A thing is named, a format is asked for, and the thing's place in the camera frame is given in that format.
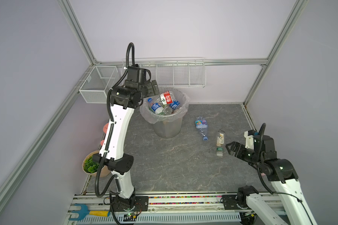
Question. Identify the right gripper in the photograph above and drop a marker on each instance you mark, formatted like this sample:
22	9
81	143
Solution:
241	147

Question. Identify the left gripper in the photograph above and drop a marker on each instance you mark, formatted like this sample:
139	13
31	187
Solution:
150	87

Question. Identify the red white label bottle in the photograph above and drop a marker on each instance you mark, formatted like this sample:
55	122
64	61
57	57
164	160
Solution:
166	98

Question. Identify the small blue-cap water bottle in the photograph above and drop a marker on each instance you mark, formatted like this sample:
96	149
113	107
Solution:
155	107

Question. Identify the Pocari Sweat bottle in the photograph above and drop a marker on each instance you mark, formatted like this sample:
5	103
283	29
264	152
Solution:
175	105

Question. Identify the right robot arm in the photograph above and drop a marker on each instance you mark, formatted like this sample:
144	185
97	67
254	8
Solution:
278	176

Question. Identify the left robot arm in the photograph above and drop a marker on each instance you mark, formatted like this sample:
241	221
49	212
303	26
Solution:
123	98

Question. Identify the grey mesh trash bin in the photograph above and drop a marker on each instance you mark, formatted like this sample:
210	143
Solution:
166	129

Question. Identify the clear plastic bin liner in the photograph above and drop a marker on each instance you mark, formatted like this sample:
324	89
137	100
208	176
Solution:
179	113

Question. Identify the cream label green-band bottle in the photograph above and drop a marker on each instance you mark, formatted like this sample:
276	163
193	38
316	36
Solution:
220	143

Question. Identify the colourful label blue-cap bottle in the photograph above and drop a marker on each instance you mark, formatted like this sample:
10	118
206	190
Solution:
202	125

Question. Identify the small white mesh basket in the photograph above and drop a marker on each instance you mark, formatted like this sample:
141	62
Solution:
100	79

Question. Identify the pink watering can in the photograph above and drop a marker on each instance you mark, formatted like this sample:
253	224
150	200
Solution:
105	129

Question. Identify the bowl of green plant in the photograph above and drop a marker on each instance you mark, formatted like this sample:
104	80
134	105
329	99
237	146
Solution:
90	167

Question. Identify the blue yellow garden fork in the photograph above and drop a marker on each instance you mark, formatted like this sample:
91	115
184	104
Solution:
84	211

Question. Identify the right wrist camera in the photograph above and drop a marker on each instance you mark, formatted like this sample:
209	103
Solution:
249	136

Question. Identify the long white wire basket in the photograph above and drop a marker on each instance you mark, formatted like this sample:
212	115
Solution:
180	72

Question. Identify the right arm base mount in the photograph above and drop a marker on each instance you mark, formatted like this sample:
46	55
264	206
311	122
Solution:
230	202

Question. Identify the white slotted cable duct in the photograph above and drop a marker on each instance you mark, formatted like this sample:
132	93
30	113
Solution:
182	218

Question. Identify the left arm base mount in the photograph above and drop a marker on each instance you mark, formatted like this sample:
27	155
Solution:
137	203

